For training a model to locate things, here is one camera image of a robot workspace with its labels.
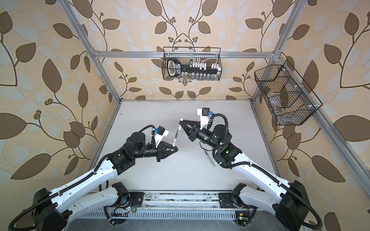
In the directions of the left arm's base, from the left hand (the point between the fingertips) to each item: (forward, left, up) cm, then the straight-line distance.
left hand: (177, 149), depth 67 cm
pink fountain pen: (+3, +1, +3) cm, 5 cm away
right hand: (+8, -2, +10) cm, 13 cm away
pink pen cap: (+7, -1, +9) cm, 11 cm away
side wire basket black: (+24, -57, +10) cm, 63 cm away
